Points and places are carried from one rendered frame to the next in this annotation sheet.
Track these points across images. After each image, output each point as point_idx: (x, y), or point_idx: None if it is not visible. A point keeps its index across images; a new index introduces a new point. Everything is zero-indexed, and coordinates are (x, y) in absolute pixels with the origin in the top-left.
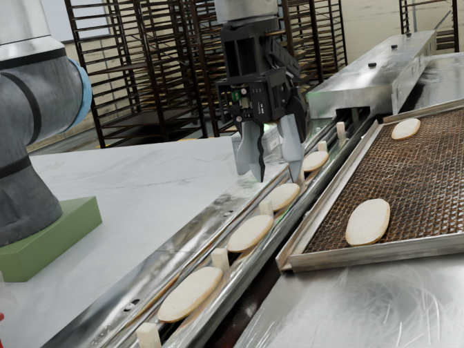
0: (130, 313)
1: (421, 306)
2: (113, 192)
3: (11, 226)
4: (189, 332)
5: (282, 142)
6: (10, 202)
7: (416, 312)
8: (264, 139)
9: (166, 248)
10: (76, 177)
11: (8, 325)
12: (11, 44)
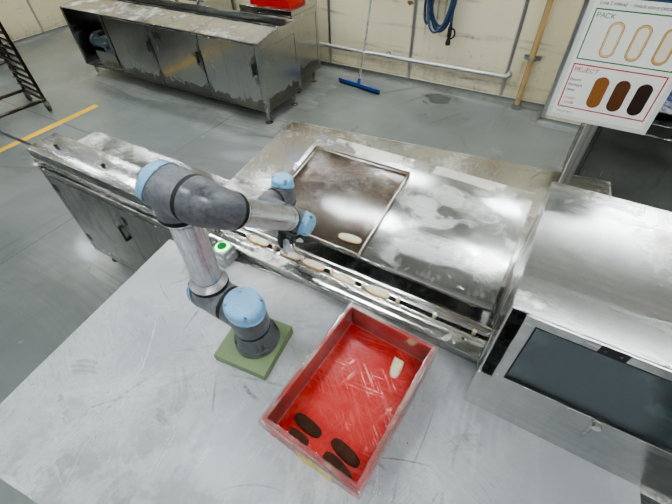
0: (352, 288)
1: (388, 240)
2: (202, 316)
3: (277, 326)
4: (365, 277)
5: None
6: (271, 321)
7: (389, 241)
8: (234, 246)
9: (318, 282)
10: (142, 342)
11: (323, 330)
12: (220, 277)
